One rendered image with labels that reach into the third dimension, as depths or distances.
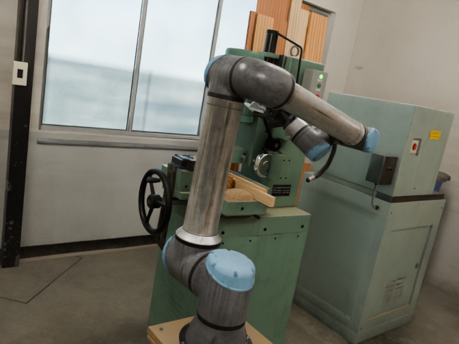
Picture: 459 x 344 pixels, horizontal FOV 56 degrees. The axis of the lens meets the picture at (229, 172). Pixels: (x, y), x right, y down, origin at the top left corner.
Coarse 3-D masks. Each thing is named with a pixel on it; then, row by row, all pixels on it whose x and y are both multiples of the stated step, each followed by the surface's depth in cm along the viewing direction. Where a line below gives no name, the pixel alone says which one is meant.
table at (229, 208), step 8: (176, 192) 184; (184, 192) 183; (224, 200) 172; (256, 200) 180; (224, 208) 172; (232, 208) 172; (240, 208) 174; (248, 208) 177; (256, 208) 179; (264, 208) 182
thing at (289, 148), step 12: (288, 60) 193; (300, 72) 197; (300, 84) 198; (288, 144) 204; (300, 156) 211; (252, 168) 213; (300, 168) 213; (264, 180) 205; (288, 180) 211; (276, 204) 211; (288, 204) 216
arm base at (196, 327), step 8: (192, 320) 132; (200, 320) 125; (192, 328) 127; (200, 328) 124; (208, 328) 123; (216, 328) 122; (224, 328) 122; (232, 328) 123; (240, 328) 125; (192, 336) 125; (200, 336) 123; (208, 336) 122; (216, 336) 122; (224, 336) 122; (232, 336) 123; (240, 336) 125
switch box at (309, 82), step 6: (306, 72) 196; (312, 72) 193; (318, 72) 195; (324, 72) 197; (306, 78) 196; (312, 78) 194; (318, 78) 196; (324, 78) 198; (306, 84) 196; (312, 84) 194; (324, 84) 199; (312, 90) 195
